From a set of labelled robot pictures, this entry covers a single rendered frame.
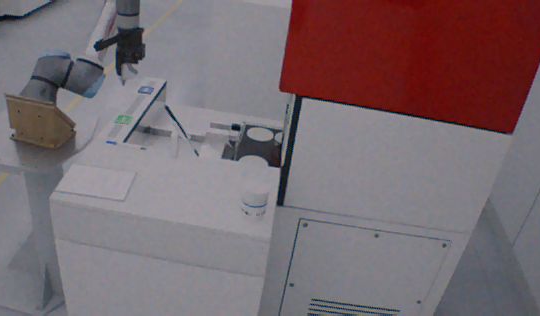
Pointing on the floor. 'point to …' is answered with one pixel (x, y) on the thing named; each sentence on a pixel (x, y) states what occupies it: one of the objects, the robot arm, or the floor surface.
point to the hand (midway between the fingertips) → (121, 81)
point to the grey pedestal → (31, 258)
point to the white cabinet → (150, 285)
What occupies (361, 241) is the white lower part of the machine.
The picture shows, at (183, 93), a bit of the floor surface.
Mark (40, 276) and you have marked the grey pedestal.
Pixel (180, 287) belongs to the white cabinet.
